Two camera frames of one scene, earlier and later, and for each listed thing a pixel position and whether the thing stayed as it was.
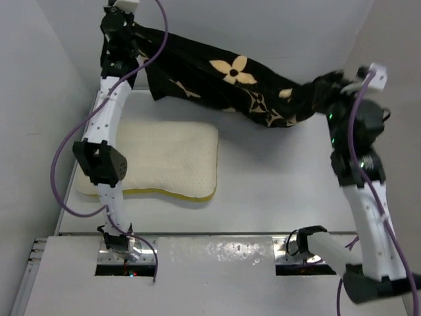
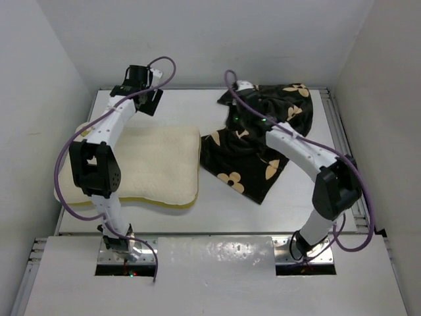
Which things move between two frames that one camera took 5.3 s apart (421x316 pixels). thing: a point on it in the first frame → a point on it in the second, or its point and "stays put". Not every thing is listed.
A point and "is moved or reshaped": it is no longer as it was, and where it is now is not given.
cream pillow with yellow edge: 173,158 is moved or reshaped
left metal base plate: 108,256 stays put
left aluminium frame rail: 29,276 stays put
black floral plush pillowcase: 218,79 → 243,161
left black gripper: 127,16 → 149,107
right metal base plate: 287,251 stays put
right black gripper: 350,96 → 233,107
